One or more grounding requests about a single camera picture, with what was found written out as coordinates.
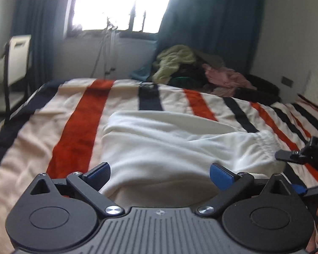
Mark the white dresser desk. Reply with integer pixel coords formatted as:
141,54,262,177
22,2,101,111
0,58,26,114

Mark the teal curtain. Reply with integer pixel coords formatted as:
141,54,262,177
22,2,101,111
154,0,265,74
11,0,68,91

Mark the window with dark frame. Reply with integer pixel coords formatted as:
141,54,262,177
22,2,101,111
66,0,170,37

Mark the right teal curtain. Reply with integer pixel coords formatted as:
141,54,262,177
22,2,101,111
154,0,265,74

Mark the white tripod stand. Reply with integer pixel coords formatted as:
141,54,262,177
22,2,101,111
90,17,118,79

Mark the white zip-up jacket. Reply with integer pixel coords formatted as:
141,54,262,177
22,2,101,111
101,111,285,207

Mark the pink garment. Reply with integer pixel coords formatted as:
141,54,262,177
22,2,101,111
202,64,256,90

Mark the wall outlet plate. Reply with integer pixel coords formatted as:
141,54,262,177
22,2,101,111
281,76,294,88

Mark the striped cream orange black blanket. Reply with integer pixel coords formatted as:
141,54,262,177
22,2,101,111
0,79,318,253

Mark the white chair with black frame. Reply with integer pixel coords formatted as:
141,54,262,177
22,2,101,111
3,35,31,121

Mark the dark clothes pile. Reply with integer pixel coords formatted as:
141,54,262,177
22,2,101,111
150,45,281,106

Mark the yellow-green knitted garment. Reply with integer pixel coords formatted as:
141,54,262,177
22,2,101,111
152,45,196,84

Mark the left teal curtain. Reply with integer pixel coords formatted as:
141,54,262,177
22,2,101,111
11,0,68,91

